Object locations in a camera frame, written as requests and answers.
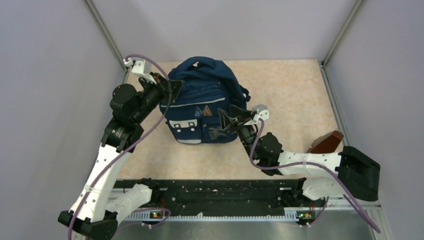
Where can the brown leather case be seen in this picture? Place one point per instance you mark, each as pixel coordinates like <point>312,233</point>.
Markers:
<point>327,143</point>

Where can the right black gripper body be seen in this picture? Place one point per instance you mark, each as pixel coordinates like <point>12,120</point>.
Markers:
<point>240,124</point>

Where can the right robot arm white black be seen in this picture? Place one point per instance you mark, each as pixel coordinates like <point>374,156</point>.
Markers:
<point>349,172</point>

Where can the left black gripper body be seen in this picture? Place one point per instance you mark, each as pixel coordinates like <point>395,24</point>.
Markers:
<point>161,85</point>

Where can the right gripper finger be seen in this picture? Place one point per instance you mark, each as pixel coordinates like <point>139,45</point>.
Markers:
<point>226,121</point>
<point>240,114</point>

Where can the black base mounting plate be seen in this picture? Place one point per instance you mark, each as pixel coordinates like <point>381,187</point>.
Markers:
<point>225,198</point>

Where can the aluminium frame rail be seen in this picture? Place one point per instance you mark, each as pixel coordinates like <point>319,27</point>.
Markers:
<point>155,216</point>

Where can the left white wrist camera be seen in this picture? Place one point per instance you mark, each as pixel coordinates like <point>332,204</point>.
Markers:
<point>139,68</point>

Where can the navy blue backpack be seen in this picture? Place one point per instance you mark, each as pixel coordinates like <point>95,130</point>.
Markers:
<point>207,82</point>

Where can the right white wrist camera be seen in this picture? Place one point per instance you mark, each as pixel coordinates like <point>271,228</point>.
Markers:
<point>261,112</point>

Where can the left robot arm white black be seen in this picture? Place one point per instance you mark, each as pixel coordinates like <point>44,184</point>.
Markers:
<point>112,149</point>

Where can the orange triangle in mesh pocket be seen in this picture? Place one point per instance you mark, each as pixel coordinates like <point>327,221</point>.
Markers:
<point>207,111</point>

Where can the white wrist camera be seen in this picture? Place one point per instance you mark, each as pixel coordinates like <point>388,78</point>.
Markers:
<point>261,112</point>
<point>139,68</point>

